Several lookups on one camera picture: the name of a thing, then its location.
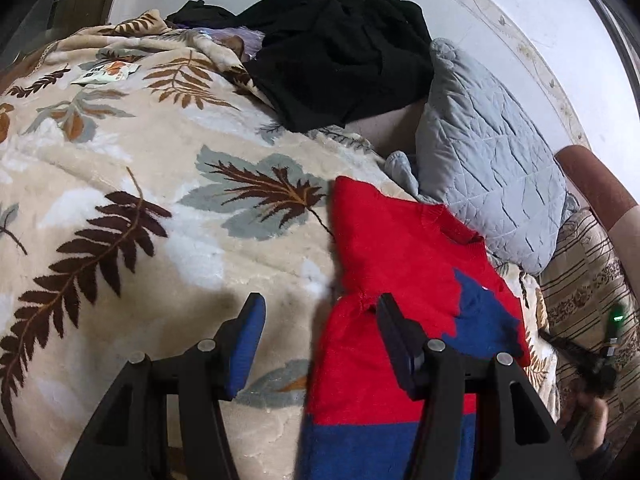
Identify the purple cloth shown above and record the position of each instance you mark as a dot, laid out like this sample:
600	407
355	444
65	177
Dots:
240	40

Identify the red and blue sweater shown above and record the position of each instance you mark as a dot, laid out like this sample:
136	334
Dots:
400	270

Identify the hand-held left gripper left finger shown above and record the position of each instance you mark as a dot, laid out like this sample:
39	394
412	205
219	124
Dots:
248	345

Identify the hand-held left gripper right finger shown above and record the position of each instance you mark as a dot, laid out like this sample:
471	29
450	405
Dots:
396	345

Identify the leaf-print beige blanket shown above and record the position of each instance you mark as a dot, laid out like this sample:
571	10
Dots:
150	200

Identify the brown padded headboard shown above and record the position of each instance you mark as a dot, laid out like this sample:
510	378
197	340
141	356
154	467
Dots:
600	185

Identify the person's right hand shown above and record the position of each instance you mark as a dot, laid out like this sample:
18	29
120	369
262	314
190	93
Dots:
590	412

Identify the grey quilted pillow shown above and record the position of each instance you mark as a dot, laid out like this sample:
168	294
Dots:
490	170

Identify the black garment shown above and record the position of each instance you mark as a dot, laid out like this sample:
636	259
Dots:
340	50

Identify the small white snack packet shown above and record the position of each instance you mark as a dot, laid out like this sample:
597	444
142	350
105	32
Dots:
107	73

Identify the wooden wardrobe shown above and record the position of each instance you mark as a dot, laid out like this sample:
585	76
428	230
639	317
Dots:
50	0

